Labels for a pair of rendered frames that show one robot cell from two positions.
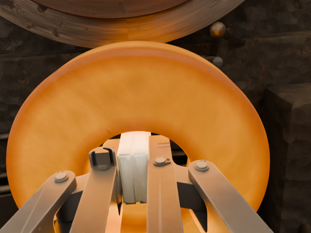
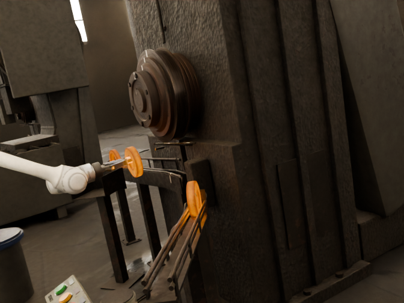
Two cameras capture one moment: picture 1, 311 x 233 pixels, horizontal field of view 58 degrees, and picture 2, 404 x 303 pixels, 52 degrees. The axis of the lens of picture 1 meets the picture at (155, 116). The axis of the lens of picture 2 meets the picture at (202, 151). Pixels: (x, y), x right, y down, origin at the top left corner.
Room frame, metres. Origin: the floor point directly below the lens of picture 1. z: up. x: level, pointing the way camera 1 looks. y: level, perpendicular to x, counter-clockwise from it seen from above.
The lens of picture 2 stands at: (-0.48, -1.90, 1.20)
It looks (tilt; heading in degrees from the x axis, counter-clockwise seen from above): 11 degrees down; 62
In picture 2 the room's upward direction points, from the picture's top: 10 degrees counter-clockwise
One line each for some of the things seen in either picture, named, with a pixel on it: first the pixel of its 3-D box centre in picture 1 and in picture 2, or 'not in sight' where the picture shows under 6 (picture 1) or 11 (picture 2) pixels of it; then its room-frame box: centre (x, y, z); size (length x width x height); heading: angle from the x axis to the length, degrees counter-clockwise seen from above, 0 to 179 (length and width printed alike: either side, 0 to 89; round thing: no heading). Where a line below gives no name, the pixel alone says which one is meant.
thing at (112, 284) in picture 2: not in sight; (107, 228); (0.08, 0.55, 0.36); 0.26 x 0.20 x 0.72; 125
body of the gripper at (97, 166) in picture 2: not in sight; (102, 168); (0.00, 0.01, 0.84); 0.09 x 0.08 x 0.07; 0
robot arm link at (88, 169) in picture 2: not in sight; (87, 173); (-0.08, 0.01, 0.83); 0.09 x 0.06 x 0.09; 90
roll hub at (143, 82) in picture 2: not in sight; (143, 99); (0.28, 0.02, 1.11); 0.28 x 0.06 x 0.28; 90
